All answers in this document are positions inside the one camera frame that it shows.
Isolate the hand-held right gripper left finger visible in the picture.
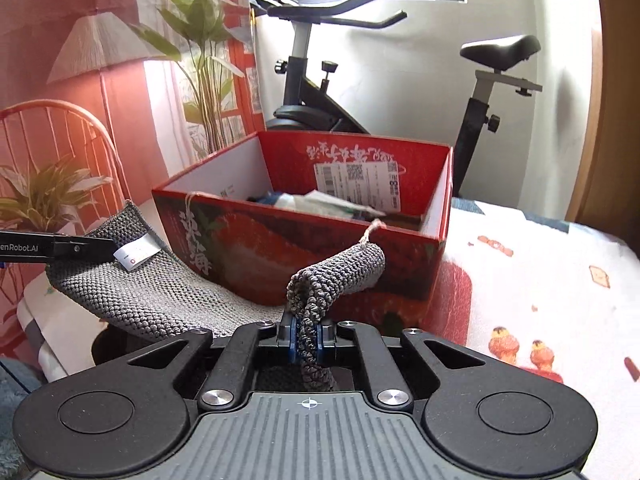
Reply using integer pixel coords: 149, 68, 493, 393
126, 311, 300, 409

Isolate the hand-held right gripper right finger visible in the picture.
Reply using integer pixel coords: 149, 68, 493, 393
315, 319, 487, 409

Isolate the red strawberry cardboard box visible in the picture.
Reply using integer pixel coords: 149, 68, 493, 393
151, 130, 454, 335

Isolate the grey knitted cloth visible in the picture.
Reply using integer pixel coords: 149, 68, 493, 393
46, 200, 387, 392

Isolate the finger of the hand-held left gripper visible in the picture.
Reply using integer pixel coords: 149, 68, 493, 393
47, 233, 120, 265

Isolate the black exercise bike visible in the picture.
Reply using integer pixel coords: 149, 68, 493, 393
250, 0, 544, 202

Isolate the grey fluffy rug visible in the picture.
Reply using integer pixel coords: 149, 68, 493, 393
0, 357, 44, 480

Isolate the brown wooden door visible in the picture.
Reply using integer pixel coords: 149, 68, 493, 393
565, 25, 640, 247

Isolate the white green packet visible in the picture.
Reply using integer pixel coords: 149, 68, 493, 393
277, 189, 384, 221

